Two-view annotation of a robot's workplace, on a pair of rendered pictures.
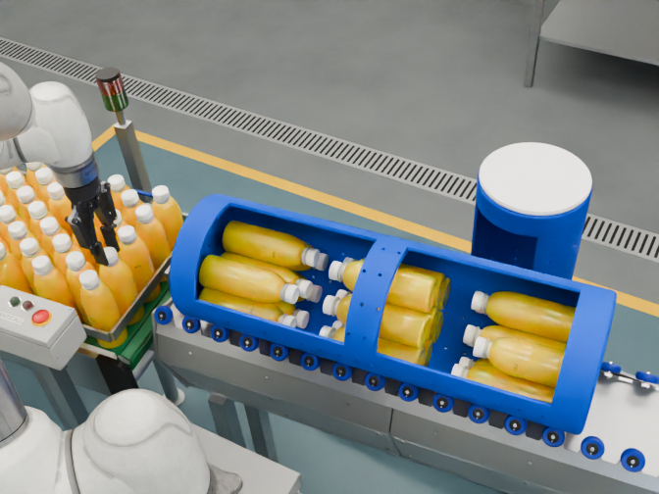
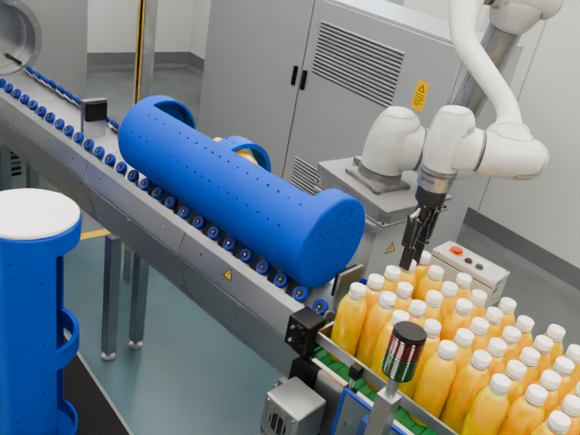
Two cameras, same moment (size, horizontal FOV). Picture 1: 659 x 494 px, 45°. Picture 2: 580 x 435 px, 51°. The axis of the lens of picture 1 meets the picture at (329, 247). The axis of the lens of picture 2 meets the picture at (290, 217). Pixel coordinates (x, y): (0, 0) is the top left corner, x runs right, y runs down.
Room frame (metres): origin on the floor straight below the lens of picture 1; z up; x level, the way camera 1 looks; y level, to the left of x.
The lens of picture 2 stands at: (2.76, 0.48, 1.92)
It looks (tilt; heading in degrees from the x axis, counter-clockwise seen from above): 27 degrees down; 193
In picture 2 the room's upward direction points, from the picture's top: 11 degrees clockwise
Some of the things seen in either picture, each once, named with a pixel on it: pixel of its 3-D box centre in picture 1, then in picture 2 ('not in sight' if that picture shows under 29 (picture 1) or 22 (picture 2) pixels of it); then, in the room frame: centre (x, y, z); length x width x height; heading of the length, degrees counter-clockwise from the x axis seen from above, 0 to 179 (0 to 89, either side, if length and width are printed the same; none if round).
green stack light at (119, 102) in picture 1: (114, 97); (400, 361); (1.79, 0.53, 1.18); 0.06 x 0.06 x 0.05
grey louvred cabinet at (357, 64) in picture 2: not in sight; (322, 110); (-1.07, -0.30, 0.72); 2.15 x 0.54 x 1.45; 57
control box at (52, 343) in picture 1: (30, 326); (465, 274); (1.13, 0.66, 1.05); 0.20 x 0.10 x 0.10; 63
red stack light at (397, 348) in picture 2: (110, 82); (406, 343); (1.79, 0.53, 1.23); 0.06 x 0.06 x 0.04
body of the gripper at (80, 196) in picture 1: (84, 193); (427, 204); (1.28, 0.50, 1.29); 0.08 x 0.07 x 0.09; 154
